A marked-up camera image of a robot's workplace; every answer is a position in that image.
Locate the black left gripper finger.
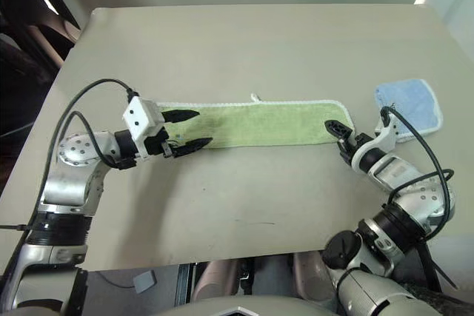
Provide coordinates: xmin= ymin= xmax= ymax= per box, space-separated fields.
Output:
xmin=173 ymin=137 xmax=214 ymax=158
xmin=159 ymin=109 xmax=201 ymax=125

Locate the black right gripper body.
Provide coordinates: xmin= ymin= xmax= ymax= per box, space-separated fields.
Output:
xmin=335 ymin=131 xmax=372 ymax=164

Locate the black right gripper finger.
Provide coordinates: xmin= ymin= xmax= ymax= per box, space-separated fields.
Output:
xmin=324 ymin=119 xmax=353 ymax=142

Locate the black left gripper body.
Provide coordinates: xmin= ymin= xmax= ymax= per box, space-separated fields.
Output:
xmin=144 ymin=127 xmax=176 ymax=159

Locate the green towel with white trim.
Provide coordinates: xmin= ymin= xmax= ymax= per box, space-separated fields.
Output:
xmin=155 ymin=93 xmax=356 ymax=150

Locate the folded blue towel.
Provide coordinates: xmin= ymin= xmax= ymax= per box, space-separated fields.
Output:
xmin=373 ymin=78 xmax=444 ymax=144

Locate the black table leg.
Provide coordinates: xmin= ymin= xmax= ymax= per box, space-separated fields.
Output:
xmin=176 ymin=263 xmax=198 ymax=300

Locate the grey foot pedal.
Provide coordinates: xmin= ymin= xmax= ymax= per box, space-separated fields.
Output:
xmin=132 ymin=271 xmax=158 ymax=294

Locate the silver robot torso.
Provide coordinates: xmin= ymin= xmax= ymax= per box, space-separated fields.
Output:
xmin=157 ymin=295 xmax=336 ymax=316

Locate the dark speckled rounded shape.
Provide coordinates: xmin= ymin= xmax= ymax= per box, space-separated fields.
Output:
xmin=402 ymin=280 xmax=474 ymax=316

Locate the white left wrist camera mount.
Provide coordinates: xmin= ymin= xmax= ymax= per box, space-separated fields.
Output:
xmin=121 ymin=96 xmax=166 ymax=151

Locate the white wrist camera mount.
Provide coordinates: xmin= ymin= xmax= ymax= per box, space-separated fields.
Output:
xmin=350 ymin=109 xmax=400 ymax=175
xmin=121 ymin=96 xmax=166 ymax=151

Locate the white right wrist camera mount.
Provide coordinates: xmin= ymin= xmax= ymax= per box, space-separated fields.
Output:
xmin=350 ymin=109 xmax=400 ymax=175

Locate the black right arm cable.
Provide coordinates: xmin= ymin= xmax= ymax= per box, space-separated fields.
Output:
xmin=379 ymin=105 xmax=459 ymax=292

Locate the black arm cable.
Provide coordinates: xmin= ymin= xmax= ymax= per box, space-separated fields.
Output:
xmin=379 ymin=105 xmax=459 ymax=292
xmin=27 ymin=78 xmax=140 ymax=236

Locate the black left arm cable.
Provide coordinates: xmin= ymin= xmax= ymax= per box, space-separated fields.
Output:
xmin=27 ymin=78 xmax=140 ymax=236

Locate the thin pedal cable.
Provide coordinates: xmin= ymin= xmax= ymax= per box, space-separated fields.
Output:
xmin=96 ymin=270 xmax=136 ymax=289

